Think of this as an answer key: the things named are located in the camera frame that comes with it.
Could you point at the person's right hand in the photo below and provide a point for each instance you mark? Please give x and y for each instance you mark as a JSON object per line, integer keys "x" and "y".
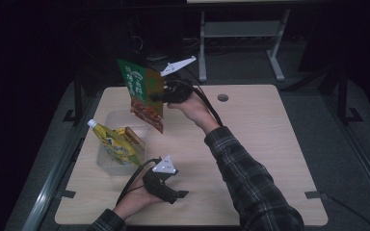
{"x": 196, "y": 110}

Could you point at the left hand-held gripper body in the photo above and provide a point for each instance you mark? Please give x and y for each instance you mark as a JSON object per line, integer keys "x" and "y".
{"x": 157, "y": 187}

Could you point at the yellow spout pouch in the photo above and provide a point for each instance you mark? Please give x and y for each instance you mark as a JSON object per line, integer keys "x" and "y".
{"x": 115, "y": 146}

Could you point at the person's left hand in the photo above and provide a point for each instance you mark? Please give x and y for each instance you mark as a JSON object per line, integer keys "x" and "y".
{"x": 135, "y": 200}

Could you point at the round grey table grommet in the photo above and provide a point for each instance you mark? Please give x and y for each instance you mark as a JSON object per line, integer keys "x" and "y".
{"x": 223, "y": 97}

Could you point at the white metal desk frame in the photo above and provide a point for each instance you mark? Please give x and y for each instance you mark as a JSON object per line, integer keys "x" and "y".
{"x": 241, "y": 29}

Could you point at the dark table edge bracket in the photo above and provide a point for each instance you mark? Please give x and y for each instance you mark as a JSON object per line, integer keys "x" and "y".
{"x": 318, "y": 195}
{"x": 67, "y": 194}

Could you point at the black metal stand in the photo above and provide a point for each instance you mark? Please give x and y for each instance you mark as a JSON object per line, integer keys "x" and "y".
{"x": 343, "y": 96}
{"x": 77, "y": 96}

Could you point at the green and red snack packet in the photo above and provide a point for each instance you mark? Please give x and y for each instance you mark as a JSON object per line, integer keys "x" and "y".
{"x": 143, "y": 93}

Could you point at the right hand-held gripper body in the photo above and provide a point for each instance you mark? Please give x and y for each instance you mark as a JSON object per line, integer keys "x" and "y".
{"x": 178, "y": 91}

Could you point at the clear plastic container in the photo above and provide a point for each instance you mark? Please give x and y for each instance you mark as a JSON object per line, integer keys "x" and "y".
{"x": 109, "y": 165}

